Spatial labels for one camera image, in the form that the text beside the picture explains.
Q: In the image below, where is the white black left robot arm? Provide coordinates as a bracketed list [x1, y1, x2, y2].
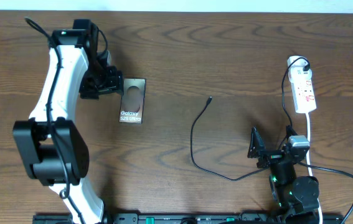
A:
[12, 19, 123, 223]

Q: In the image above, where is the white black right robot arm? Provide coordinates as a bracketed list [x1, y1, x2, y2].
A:
[247, 127, 319, 223]

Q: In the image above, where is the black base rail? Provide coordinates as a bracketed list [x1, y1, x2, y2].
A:
[32, 212, 343, 224]

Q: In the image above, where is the white power strip cord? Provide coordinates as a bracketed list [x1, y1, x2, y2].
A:
[305, 113, 324, 224]

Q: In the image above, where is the white power strip socket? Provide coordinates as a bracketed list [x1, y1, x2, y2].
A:
[287, 55, 317, 114]

